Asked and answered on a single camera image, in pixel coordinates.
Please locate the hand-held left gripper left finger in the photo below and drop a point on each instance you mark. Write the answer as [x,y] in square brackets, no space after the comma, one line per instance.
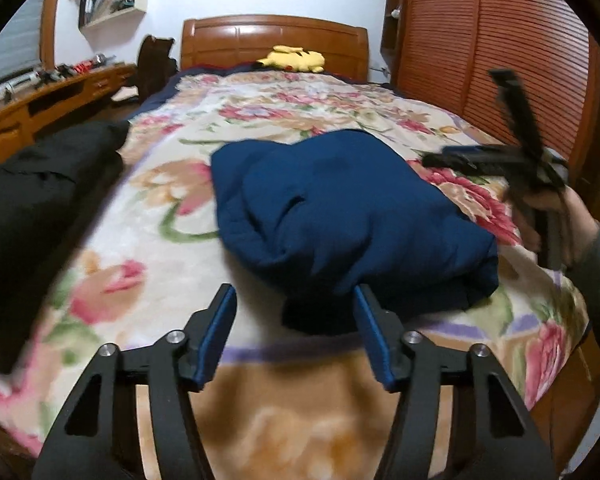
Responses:
[215,340]

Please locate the dark brown chair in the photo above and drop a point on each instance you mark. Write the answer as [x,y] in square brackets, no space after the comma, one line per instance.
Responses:
[155,65]

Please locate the dark blue bed sheet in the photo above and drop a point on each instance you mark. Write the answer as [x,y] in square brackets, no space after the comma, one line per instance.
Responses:
[162,92]

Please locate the wooden window frame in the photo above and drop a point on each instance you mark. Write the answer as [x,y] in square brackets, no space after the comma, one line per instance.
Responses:
[50,25]

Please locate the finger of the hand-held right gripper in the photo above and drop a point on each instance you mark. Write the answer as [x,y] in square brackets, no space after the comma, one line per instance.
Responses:
[470,160]

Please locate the black cloth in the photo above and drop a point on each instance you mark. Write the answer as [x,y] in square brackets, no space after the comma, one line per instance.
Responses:
[30,210]

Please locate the person's right hand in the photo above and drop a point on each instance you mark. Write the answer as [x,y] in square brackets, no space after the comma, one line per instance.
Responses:
[580,225]

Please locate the floral printed blanket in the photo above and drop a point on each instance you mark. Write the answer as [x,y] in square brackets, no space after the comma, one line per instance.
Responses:
[280,110]

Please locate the red basket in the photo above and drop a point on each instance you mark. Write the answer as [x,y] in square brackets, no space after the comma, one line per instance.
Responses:
[82,66]

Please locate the stack of books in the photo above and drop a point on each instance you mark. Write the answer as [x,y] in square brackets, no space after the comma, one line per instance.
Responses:
[107,5]

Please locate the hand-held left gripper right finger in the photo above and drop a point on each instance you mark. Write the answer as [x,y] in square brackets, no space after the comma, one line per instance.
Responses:
[375,345]

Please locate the wooden louvred wardrobe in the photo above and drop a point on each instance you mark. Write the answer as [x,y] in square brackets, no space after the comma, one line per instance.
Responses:
[480,35]

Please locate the navy blue suit jacket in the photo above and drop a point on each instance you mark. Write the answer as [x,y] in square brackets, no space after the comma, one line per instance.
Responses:
[330,210]

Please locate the grey window blind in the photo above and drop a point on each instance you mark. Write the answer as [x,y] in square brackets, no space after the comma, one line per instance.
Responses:
[15,45]

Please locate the wooden desk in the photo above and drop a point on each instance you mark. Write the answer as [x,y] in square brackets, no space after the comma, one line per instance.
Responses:
[10,130]

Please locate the grey case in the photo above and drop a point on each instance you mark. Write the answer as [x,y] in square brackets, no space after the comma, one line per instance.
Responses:
[101,59]

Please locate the yellow plush toy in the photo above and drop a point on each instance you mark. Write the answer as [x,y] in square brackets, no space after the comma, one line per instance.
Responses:
[295,59]

